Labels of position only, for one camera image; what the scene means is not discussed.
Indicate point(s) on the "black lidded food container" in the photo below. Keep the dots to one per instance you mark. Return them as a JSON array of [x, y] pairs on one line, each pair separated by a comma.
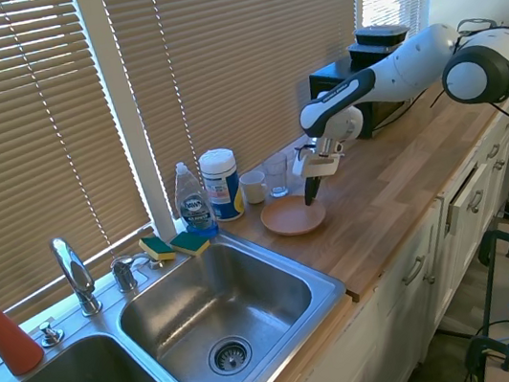
[[382, 34], [369, 56]]

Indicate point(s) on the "chrome faucet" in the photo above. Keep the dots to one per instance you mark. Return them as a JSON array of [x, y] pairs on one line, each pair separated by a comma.
[[76, 272]]

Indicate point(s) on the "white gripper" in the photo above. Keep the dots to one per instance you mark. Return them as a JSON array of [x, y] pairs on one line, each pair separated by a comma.
[[323, 165]]

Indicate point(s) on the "narrow tan window blind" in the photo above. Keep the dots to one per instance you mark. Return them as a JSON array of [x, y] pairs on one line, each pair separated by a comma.
[[24, 140]]

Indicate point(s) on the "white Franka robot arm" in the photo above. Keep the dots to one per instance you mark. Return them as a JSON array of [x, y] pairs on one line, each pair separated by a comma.
[[409, 64]]

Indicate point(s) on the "red spray bottle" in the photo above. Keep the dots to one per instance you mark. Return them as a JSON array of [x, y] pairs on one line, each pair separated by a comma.
[[9, 341]]

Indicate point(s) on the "clear dish soap bottle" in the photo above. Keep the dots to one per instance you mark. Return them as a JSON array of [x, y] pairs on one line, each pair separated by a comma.
[[195, 205]]

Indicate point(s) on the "disinfecting wipes canister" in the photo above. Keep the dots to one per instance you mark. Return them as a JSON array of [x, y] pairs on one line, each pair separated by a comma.
[[222, 186]]

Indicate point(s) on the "orange plate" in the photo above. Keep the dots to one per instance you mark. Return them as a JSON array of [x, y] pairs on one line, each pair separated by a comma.
[[292, 218]]

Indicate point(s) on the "chrome side sprayer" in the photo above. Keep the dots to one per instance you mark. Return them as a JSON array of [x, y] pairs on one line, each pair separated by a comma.
[[124, 272]]

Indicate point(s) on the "white window frame post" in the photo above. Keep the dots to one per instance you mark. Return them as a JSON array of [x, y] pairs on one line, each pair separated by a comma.
[[126, 114]]

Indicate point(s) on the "stainless steel double sink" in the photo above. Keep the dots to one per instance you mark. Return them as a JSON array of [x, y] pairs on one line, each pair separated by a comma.
[[224, 302]]

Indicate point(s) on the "clear drinking glass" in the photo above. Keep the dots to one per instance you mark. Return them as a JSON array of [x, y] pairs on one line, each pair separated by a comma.
[[278, 180]]

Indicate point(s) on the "metal sink drain strainer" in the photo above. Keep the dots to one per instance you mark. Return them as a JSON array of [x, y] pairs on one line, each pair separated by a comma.
[[230, 355]]

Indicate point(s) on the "white mug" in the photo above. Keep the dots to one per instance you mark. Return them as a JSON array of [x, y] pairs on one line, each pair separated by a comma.
[[254, 188]]

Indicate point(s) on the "black countertop oven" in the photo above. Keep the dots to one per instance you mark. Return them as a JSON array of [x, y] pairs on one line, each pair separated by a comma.
[[328, 77]]

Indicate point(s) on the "white kitchen cabinet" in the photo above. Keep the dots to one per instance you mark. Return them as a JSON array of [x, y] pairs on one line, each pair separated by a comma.
[[400, 313]]

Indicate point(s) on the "chrome sink knob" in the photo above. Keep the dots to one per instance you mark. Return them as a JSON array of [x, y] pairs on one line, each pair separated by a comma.
[[51, 334]]

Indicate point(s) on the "wide tan window blind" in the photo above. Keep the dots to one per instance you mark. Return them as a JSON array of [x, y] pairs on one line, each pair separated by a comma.
[[238, 58]]

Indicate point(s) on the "green and yellow sponge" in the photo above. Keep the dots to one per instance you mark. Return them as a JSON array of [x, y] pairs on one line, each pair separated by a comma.
[[190, 244], [157, 249]]

